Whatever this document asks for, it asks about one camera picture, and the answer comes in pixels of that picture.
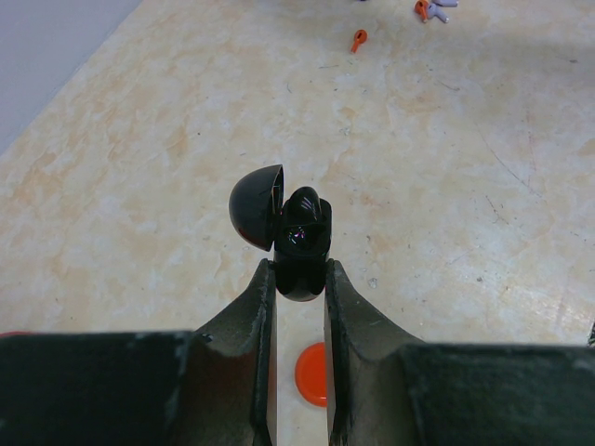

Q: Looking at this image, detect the orange earbud charging case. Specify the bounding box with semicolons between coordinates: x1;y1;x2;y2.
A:
294;342;327;408

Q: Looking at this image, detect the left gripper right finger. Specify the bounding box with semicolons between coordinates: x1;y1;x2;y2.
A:
324;259;421;445

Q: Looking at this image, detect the orange earbud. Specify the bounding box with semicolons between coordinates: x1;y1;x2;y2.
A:
414;0;430;22
350;29;368;54

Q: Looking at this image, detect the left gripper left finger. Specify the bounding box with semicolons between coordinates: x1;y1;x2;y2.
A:
185;259;277;445

